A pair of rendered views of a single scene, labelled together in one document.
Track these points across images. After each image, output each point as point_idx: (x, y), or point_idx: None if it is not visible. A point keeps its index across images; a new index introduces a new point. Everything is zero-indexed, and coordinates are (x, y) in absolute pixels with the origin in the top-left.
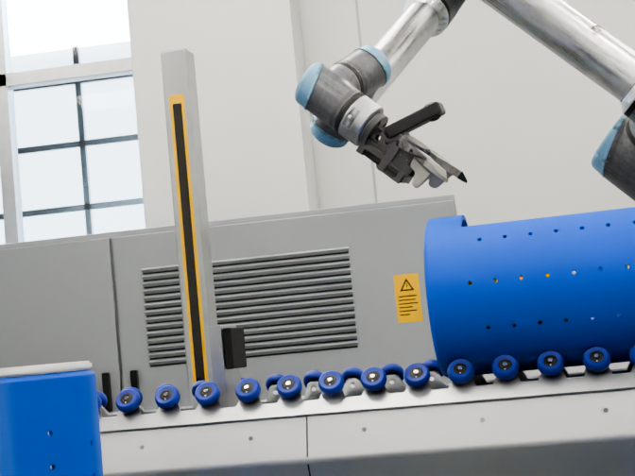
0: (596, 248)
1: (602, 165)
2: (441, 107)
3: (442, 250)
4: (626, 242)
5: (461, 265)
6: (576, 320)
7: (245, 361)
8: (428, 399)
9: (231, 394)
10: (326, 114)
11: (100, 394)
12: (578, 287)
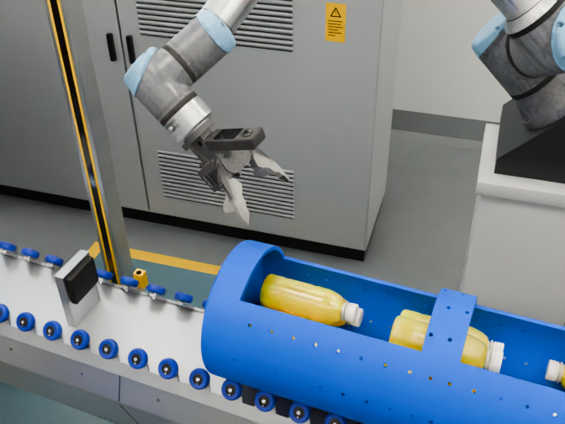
0: (344, 378)
1: (477, 55)
2: (258, 140)
3: (217, 325)
4: (370, 383)
5: (229, 345)
6: (319, 408)
7: (96, 280)
8: (204, 400)
9: (81, 311)
10: (151, 113)
11: (7, 246)
12: (322, 397)
